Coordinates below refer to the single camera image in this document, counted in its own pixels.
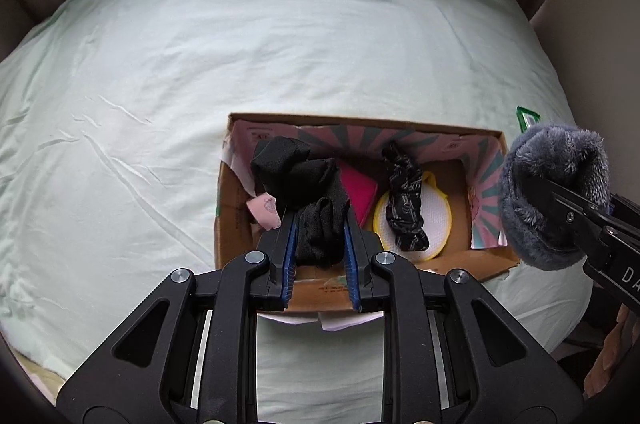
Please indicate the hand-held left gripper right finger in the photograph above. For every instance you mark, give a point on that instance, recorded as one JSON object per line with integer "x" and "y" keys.
{"x": 352, "y": 259}

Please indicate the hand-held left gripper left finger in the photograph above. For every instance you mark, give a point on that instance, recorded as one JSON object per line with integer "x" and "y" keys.
{"x": 289, "y": 254}

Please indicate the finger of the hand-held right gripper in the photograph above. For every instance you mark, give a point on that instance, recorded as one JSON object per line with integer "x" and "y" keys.
{"x": 570, "y": 216}

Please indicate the pink red cloth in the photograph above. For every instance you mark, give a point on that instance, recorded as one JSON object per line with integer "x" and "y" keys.
{"x": 359, "y": 194}

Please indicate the grey fluffy sock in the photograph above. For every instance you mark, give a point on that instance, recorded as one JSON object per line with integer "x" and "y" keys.
{"x": 540, "y": 154}

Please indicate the black sock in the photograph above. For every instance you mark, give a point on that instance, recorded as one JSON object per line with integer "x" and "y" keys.
{"x": 300, "y": 179}

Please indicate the black patterned scrunchie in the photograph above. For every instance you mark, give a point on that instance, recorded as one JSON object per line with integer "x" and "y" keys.
{"x": 405, "y": 204}

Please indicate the round yellow-rimmed pad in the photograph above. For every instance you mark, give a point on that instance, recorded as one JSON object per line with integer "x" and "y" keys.
{"x": 436, "y": 215}

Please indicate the patterned cardboard box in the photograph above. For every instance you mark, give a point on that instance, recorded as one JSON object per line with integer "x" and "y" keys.
{"x": 480, "y": 254}

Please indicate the person's right hand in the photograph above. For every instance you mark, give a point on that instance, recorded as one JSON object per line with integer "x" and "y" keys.
{"x": 617, "y": 354}

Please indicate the bed with pale green sheet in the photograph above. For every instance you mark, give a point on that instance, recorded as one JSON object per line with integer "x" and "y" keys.
{"x": 250, "y": 39}

